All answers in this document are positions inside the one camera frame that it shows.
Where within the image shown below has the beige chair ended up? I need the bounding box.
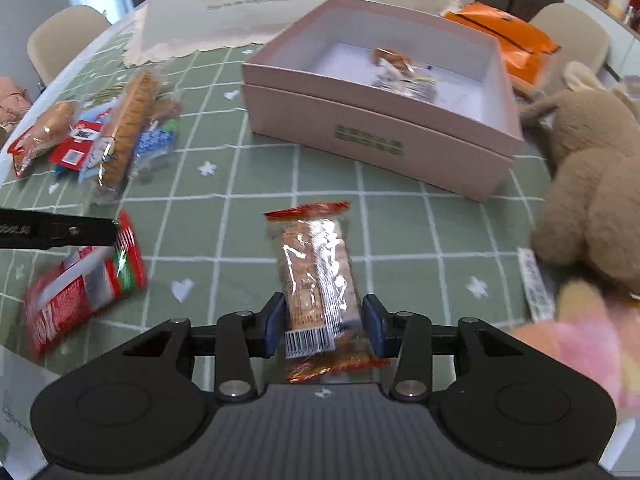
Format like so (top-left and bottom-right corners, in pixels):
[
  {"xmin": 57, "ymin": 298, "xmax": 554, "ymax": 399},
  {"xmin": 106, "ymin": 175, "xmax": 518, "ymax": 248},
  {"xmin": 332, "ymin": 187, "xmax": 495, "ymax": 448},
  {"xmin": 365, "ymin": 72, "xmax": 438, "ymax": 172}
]
[
  {"xmin": 27, "ymin": 4, "xmax": 111, "ymax": 87},
  {"xmin": 529, "ymin": 2, "xmax": 610, "ymax": 77}
]

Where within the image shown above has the pink yellow plush toy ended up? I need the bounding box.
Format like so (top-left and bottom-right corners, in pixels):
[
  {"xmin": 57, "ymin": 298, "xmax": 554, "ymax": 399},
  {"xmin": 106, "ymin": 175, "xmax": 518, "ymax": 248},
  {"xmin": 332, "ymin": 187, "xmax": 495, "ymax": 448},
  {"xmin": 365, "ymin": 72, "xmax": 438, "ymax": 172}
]
[{"xmin": 511, "ymin": 280, "xmax": 639, "ymax": 420}]

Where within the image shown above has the bread roll packet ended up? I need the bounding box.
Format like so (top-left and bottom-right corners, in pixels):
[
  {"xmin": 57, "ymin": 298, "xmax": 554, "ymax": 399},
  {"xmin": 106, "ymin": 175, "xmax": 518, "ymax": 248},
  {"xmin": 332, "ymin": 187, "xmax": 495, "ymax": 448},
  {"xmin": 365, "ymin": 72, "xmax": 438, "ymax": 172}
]
[{"xmin": 8, "ymin": 100, "xmax": 80, "ymax": 178}]

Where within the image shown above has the pink cardboard box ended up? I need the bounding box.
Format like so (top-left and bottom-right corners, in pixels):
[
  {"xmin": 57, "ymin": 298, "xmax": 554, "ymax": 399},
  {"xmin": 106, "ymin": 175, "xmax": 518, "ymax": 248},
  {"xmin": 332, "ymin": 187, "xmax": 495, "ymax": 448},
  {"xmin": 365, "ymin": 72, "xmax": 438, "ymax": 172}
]
[{"xmin": 242, "ymin": 0, "xmax": 523, "ymax": 202}]

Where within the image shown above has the brown plush bear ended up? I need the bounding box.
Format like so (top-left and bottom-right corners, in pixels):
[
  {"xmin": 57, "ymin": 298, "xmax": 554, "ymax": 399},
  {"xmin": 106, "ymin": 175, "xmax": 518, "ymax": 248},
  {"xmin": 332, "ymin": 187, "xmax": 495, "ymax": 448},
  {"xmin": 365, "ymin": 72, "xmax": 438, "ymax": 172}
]
[{"xmin": 520, "ymin": 61, "xmax": 639, "ymax": 294}]

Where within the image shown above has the white quail egg snack packet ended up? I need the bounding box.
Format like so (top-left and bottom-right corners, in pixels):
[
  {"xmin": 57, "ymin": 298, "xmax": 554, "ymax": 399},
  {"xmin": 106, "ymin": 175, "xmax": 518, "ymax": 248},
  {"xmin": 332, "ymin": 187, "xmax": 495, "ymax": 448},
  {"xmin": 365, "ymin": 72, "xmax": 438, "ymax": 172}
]
[{"xmin": 372, "ymin": 58, "xmax": 437, "ymax": 104}]

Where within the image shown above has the long bread stick packet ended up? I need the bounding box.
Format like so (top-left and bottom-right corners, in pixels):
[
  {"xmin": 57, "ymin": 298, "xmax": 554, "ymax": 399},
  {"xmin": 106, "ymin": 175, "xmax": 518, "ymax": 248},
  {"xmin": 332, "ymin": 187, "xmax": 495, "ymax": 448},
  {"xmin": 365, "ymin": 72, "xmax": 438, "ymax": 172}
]
[{"xmin": 96, "ymin": 70, "xmax": 160, "ymax": 198}]

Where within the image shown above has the small sausage snack packet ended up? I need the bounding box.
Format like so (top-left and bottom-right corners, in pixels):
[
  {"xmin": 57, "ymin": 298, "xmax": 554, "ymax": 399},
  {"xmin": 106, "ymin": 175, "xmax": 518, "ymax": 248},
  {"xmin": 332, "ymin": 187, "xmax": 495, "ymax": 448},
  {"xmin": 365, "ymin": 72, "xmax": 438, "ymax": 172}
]
[{"xmin": 372, "ymin": 47, "xmax": 413, "ymax": 73}]

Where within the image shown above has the green checked tablecloth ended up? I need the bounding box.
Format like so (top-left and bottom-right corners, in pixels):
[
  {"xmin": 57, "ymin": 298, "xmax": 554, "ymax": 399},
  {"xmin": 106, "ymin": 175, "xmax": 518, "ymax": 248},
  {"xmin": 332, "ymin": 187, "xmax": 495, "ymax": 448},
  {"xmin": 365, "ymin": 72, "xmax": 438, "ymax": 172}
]
[{"xmin": 0, "ymin": 14, "xmax": 566, "ymax": 396}]

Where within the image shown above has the orange tissue pack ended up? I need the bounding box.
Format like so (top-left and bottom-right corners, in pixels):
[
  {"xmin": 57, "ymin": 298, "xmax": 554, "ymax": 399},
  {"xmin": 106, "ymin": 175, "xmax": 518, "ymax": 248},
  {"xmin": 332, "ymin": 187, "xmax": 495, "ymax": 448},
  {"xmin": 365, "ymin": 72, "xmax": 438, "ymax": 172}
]
[{"xmin": 444, "ymin": 2, "xmax": 561, "ymax": 88}]

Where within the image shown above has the blue hawthorn snack packet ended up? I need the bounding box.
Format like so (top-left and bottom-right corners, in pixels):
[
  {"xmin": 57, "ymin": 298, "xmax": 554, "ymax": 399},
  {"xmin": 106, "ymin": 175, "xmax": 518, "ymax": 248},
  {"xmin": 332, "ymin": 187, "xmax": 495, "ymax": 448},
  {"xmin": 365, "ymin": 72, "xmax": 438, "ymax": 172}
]
[{"xmin": 130, "ymin": 98, "xmax": 181, "ymax": 177}]

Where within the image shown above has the beige chair right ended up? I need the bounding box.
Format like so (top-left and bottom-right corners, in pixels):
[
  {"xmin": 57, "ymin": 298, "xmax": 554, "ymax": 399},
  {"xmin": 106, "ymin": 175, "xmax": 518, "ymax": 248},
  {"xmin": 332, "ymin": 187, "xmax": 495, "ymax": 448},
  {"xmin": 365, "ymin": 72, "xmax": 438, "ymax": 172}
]
[{"xmin": 529, "ymin": 2, "xmax": 610, "ymax": 77}]

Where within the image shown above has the beige chair left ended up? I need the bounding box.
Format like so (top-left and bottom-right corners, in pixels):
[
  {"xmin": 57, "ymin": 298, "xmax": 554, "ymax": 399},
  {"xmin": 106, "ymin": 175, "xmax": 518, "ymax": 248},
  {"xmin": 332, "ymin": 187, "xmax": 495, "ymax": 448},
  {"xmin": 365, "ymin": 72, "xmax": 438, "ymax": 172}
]
[{"xmin": 27, "ymin": 4, "xmax": 111, "ymax": 87}]

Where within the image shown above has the white plush care label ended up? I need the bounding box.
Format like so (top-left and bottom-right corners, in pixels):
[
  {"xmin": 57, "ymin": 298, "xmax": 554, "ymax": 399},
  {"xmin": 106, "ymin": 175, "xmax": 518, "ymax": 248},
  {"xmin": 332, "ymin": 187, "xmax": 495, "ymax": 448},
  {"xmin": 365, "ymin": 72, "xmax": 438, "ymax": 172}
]
[{"xmin": 518, "ymin": 248, "xmax": 555, "ymax": 323}]

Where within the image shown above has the red snack packet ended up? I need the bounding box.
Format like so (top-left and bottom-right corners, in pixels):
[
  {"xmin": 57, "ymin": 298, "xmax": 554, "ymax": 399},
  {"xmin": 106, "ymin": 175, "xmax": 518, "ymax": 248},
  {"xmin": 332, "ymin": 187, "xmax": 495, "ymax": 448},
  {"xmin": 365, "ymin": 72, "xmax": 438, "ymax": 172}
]
[{"xmin": 23, "ymin": 211, "xmax": 148, "ymax": 356}]

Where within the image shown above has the red edged biscuit packet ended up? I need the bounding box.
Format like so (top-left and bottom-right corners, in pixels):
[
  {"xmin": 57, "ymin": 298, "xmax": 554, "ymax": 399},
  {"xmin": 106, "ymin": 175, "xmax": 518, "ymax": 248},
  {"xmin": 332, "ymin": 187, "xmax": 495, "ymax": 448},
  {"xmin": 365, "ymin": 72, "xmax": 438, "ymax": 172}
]
[{"xmin": 265, "ymin": 200, "xmax": 390, "ymax": 382}]

